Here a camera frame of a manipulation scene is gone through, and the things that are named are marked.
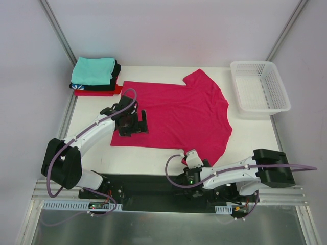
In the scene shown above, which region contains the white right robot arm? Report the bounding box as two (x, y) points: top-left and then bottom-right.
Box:
(175, 149), (295, 204)

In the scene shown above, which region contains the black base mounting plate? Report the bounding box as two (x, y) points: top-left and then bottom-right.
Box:
(78, 174), (256, 213)

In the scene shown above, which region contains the red folded t shirt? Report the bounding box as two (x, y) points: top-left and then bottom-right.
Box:
(74, 85), (123, 96)

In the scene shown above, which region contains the right aluminium corner post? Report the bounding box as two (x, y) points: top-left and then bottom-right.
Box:
(265, 0), (310, 61)

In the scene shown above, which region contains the left white cable duct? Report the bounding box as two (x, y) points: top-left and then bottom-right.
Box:
(43, 201), (123, 212)

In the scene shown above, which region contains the pink t shirt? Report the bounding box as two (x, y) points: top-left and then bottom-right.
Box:
(111, 69), (232, 166)

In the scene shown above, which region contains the white cable duct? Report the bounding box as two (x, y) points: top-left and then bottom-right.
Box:
(43, 201), (123, 212)
(215, 205), (233, 215)

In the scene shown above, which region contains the left aluminium corner post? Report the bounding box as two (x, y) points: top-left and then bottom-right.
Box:
(39, 0), (77, 66)

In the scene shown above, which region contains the aluminium frame rail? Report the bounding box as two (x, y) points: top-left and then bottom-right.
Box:
(31, 180), (310, 206)

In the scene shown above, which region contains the right white cable duct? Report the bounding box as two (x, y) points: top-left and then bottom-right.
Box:
(215, 205), (233, 215)

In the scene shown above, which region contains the aluminium corner post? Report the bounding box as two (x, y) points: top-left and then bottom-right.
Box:
(39, 0), (77, 66)
(265, 0), (310, 61)

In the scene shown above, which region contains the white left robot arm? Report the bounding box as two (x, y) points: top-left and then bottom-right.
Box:
(41, 95), (148, 199)

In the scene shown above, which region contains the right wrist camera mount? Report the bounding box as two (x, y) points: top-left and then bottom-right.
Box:
(183, 149), (203, 169)

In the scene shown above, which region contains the white plastic laundry basket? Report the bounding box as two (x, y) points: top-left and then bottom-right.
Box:
(230, 61), (291, 118)

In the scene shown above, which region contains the black folded t shirt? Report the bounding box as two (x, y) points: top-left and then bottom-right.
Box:
(69, 60), (121, 91)

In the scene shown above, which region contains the teal folded t shirt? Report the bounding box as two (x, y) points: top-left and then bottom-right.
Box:
(71, 57), (115, 86)

